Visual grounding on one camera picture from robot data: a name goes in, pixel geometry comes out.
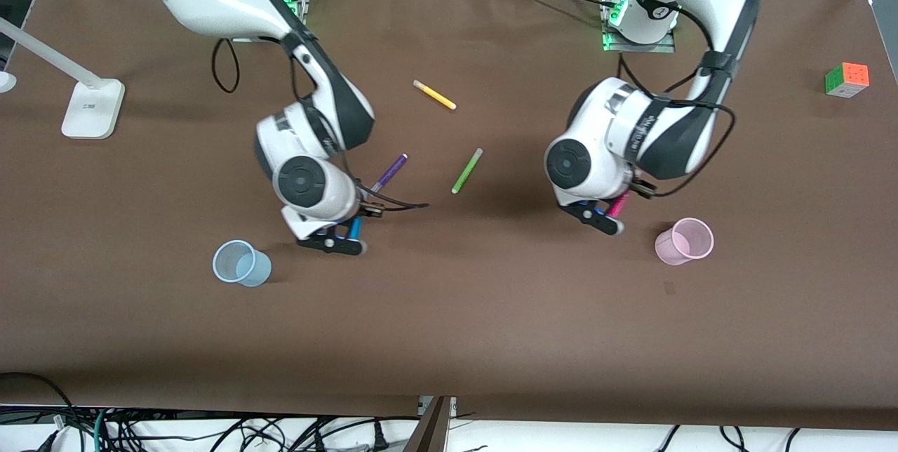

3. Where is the purple marker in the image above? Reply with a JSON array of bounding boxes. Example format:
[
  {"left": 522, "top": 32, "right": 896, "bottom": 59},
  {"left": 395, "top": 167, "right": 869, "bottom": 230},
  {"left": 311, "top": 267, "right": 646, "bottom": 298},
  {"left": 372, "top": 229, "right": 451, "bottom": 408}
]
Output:
[{"left": 370, "top": 153, "right": 409, "bottom": 193}]

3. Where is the translucent pink plastic cup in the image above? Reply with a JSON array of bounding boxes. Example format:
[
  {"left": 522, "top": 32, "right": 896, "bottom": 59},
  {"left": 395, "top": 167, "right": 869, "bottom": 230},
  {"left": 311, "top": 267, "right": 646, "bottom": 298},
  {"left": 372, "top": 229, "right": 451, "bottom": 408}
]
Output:
[{"left": 655, "top": 218, "right": 715, "bottom": 267}]

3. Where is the translucent blue plastic cup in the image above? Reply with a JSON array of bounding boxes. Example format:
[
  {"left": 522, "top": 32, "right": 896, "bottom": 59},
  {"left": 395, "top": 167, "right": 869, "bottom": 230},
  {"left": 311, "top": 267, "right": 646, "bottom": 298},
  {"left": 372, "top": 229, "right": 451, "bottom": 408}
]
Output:
[{"left": 213, "top": 239, "right": 272, "bottom": 288}]

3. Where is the green marker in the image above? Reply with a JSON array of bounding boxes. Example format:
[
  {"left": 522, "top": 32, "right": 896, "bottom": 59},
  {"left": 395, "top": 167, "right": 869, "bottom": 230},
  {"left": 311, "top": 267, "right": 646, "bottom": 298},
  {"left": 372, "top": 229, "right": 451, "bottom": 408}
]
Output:
[{"left": 451, "top": 148, "right": 484, "bottom": 195}]

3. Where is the yellow marker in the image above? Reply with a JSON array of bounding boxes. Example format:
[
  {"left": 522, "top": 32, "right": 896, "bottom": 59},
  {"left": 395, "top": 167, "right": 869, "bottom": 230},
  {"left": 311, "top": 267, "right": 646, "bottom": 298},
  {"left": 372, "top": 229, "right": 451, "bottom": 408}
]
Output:
[{"left": 413, "top": 79, "right": 457, "bottom": 111}]

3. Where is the dark table support beam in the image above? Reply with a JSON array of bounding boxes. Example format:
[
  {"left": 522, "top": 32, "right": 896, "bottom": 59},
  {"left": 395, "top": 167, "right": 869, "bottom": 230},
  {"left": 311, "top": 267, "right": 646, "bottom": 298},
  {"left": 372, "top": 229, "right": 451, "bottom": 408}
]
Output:
[{"left": 403, "top": 396, "right": 457, "bottom": 452}]

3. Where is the white desk lamp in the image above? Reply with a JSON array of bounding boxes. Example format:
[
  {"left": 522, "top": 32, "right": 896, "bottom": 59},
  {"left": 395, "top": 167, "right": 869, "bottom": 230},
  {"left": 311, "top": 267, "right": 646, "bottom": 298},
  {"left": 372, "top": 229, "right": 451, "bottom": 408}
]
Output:
[{"left": 0, "top": 17, "right": 126, "bottom": 140}]

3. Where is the colourful puzzle cube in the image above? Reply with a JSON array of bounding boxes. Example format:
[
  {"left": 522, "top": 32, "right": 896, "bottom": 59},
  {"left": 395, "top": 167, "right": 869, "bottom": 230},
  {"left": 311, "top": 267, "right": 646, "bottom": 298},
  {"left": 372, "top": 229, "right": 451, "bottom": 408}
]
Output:
[{"left": 824, "top": 62, "right": 871, "bottom": 99}]

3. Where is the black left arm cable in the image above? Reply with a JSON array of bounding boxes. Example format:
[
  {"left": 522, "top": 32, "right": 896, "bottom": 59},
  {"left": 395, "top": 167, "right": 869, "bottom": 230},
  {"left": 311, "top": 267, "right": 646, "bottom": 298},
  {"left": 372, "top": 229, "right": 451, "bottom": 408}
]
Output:
[{"left": 617, "top": 0, "right": 737, "bottom": 199}]

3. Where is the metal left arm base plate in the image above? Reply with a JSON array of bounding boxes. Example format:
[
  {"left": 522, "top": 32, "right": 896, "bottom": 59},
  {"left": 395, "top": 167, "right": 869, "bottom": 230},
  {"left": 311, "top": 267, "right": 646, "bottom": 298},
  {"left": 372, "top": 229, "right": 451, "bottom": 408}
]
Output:
[{"left": 601, "top": 0, "right": 677, "bottom": 53}]

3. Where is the black looped floor cable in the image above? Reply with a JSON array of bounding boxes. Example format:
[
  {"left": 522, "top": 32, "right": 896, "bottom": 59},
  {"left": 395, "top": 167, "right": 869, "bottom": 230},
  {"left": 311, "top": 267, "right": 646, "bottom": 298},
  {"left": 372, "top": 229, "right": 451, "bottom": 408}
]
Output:
[{"left": 0, "top": 371, "right": 78, "bottom": 452}]

